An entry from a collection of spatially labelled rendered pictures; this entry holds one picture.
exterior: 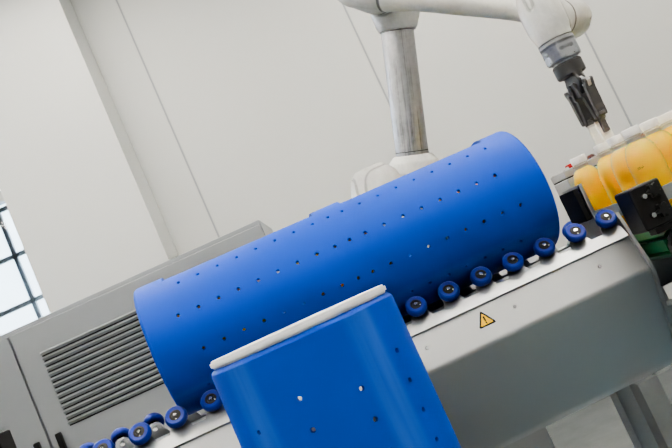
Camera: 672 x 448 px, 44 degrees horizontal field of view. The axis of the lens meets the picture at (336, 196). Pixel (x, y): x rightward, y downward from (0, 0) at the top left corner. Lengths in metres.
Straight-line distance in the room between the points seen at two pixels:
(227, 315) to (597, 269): 0.76
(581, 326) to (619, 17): 3.35
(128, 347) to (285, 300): 1.77
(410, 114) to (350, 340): 1.47
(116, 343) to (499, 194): 2.01
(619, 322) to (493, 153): 0.43
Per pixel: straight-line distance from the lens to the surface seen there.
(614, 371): 1.87
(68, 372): 3.45
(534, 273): 1.78
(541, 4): 2.14
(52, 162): 4.55
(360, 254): 1.68
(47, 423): 3.51
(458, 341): 1.72
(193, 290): 1.69
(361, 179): 2.35
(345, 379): 1.09
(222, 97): 4.70
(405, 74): 2.51
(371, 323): 1.12
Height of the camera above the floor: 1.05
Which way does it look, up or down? 6 degrees up
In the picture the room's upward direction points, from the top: 24 degrees counter-clockwise
